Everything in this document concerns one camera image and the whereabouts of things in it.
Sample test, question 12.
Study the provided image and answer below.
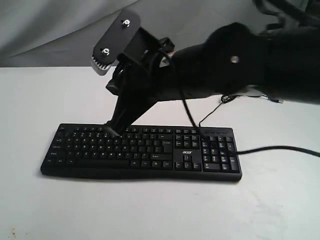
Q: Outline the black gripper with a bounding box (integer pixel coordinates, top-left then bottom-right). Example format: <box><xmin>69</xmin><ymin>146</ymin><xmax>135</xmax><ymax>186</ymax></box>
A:
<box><xmin>104</xmin><ymin>37</ymin><xmax>182</xmax><ymax>136</ymax></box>

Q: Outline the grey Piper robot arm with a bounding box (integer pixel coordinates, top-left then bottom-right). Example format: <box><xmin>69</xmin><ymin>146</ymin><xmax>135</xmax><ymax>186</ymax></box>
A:
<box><xmin>106</xmin><ymin>23</ymin><xmax>320</xmax><ymax>134</ymax></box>

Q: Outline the black Acer keyboard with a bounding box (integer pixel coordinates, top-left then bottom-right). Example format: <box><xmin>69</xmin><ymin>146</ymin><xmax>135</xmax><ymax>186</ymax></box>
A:
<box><xmin>40</xmin><ymin>123</ymin><xmax>243</xmax><ymax>182</ymax></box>

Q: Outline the grey backdrop cloth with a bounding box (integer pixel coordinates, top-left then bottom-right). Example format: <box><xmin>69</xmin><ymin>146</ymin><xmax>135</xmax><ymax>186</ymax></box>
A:
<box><xmin>0</xmin><ymin>0</ymin><xmax>276</xmax><ymax>67</ymax></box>

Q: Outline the black camera cable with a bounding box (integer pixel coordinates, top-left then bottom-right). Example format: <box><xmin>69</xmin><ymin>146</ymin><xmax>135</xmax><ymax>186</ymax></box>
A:
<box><xmin>147</xmin><ymin>37</ymin><xmax>320</xmax><ymax>158</ymax></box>

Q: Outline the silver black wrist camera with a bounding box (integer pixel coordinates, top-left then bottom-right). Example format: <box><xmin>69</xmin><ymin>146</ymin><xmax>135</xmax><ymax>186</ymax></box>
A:
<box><xmin>90</xmin><ymin>9</ymin><xmax>161</xmax><ymax>77</ymax></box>

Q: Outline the black keyboard USB cable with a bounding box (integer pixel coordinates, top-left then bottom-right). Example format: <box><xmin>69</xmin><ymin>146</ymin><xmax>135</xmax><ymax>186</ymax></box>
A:
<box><xmin>198</xmin><ymin>93</ymin><xmax>285</xmax><ymax>128</ymax></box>

